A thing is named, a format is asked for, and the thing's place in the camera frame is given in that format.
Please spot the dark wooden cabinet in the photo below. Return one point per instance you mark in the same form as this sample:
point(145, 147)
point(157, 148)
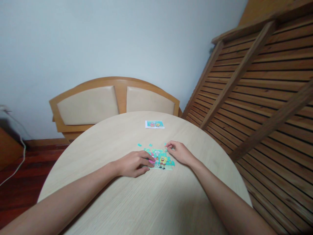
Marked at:
point(9, 144)

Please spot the cartoon reference picture card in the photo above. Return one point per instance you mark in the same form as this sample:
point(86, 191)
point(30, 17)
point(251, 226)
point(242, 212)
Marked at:
point(154, 124)

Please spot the wooden slatted bed frame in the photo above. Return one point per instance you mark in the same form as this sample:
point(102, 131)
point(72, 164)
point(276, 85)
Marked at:
point(256, 98)

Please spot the person's left thumb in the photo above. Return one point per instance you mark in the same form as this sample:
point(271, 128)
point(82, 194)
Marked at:
point(143, 170)

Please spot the person's right thumb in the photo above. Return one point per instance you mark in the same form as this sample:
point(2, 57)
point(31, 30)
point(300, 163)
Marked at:
point(173, 149)

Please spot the partly assembled cartoon jigsaw puzzle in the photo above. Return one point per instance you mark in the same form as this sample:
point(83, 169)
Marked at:
point(165, 161)

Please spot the wooden chair with cream cushions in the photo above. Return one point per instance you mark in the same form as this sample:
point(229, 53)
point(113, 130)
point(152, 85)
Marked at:
point(93, 105)

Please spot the person's right hand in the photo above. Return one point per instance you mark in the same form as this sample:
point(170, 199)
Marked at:
point(181, 153)

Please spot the person's left fingers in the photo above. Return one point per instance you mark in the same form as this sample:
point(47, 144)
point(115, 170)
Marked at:
point(144, 155)

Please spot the person's left index finger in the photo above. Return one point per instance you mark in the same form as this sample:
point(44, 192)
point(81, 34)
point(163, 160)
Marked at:
point(148, 162)

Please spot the person's right index finger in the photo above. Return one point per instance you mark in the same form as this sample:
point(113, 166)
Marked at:
point(173, 143)

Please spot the person's left hand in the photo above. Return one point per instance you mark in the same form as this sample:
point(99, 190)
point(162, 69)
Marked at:
point(132, 164)

